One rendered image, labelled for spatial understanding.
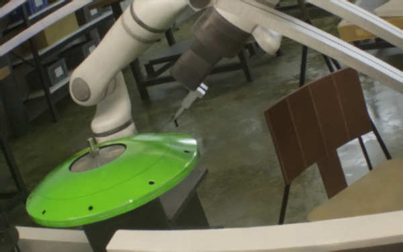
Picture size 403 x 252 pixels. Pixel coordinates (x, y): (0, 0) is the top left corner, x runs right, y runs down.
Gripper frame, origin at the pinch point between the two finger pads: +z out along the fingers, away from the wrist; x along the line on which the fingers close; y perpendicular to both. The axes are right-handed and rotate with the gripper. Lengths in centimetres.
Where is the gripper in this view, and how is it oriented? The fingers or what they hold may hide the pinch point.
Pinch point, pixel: (173, 119)
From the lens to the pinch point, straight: 107.5
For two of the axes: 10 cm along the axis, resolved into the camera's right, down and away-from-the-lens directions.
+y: -7.9, -6.0, -0.9
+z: -5.9, 7.1, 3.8
